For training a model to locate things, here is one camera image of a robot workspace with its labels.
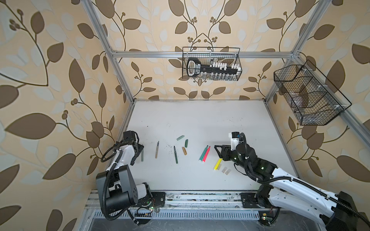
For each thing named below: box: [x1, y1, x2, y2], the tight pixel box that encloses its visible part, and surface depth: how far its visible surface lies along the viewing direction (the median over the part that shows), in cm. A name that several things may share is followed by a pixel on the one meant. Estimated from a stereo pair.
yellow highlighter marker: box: [213, 157, 223, 171], surface depth 87 cm
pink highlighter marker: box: [202, 145, 211, 163], surface depth 92 cm
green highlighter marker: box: [198, 144, 209, 162], surface depth 93 cm
